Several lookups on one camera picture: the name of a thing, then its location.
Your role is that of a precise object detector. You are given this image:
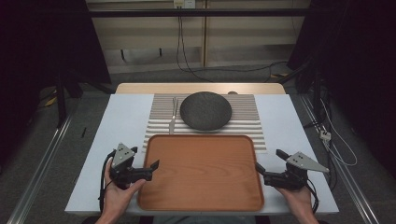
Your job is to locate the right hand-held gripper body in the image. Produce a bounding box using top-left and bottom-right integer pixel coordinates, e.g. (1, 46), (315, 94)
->
(263, 151), (331, 191)

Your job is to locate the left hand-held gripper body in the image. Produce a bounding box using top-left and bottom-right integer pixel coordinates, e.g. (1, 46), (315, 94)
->
(108, 142), (154, 190)

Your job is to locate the brown wooden tray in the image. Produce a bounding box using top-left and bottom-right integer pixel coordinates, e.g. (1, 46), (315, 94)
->
(137, 133), (265, 213)

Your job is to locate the person's right hand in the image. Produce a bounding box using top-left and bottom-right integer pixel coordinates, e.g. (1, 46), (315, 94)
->
(275, 185), (314, 217)

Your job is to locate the person's left hand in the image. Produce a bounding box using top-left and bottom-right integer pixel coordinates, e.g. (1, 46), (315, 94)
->
(104, 158), (148, 217)

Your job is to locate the white power strip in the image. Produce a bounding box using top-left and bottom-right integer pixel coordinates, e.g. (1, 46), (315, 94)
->
(318, 129), (332, 142)

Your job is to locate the silver fork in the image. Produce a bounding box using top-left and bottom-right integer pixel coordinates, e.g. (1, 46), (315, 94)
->
(168, 96), (179, 135)

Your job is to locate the striped beige placemat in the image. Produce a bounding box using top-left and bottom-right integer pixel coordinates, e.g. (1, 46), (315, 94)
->
(142, 92), (268, 154)

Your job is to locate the dark grey round plate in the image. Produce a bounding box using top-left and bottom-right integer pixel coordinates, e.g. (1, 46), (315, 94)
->
(179, 91), (233, 132)

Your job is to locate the black metal stand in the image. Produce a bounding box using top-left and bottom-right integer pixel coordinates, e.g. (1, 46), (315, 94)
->
(53, 74), (68, 129)

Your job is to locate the black curtain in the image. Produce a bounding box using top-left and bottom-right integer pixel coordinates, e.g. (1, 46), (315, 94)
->
(0, 0), (112, 162)
(286, 0), (396, 180)

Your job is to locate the black horizontal bar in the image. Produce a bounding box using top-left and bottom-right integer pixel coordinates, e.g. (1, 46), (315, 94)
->
(88, 7), (310, 19)

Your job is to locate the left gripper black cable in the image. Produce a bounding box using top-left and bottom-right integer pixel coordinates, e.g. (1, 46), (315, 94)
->
(97, 149), (117, 214)

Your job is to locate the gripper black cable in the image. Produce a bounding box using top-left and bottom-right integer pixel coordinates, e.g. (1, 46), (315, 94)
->
(305, 182), (319, 215)
(97, 149), (117, 214)

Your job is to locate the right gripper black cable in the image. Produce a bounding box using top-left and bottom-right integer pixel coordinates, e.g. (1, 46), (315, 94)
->
(305, 182), (319, 215)

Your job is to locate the white cable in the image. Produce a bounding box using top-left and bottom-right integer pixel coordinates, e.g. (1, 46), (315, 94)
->
(319, 98), (359, 167)

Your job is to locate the metal floor rail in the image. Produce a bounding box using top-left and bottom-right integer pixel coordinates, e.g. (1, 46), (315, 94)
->
(5, 114), (75, 224)
(298, 92), (381, 224)

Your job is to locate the black floor cable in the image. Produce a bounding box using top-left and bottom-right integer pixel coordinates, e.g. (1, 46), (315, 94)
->
(186, 60), (289, 75)

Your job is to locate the hanging black cable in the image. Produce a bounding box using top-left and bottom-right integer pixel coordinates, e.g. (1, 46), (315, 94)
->
(176, 15), (216, 84)

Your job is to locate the white wall socket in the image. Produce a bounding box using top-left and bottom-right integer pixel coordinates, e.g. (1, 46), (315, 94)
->
(173, 0), (197, 9)

